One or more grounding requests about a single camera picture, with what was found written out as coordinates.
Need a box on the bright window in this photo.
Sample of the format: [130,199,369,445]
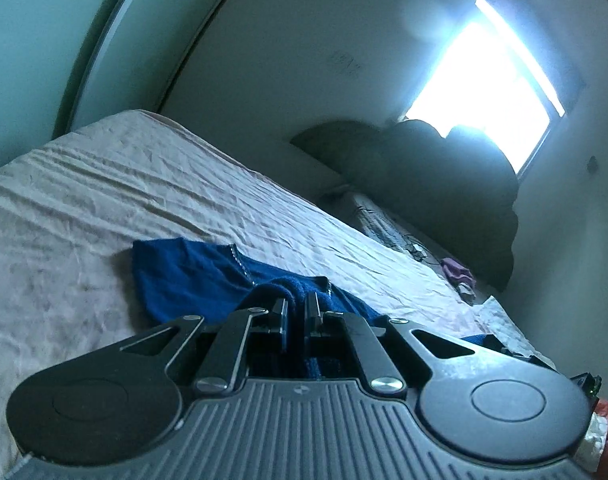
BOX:
[404,0,567,176]

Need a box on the dark blue knit sweater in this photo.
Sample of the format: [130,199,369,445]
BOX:
[130,236,500,380]

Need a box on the red and white package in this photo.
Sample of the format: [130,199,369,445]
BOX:
[575,400,608,479]

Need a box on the beige wrinkled bed sheet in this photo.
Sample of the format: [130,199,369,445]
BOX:
[0,110,488,477]

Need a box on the dark upholstered headboard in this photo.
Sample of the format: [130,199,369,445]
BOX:
[291,119,518,292]

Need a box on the white patterned cloth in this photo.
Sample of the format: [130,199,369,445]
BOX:
[471,296,556,370]

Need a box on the purple cloth item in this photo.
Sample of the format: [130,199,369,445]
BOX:
[441,257,476,289]

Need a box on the glass sliding wardrobe door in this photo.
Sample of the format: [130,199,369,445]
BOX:
[0,0,221,167]

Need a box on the patterned pillow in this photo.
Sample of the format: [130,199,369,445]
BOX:
[320,190,448,266]

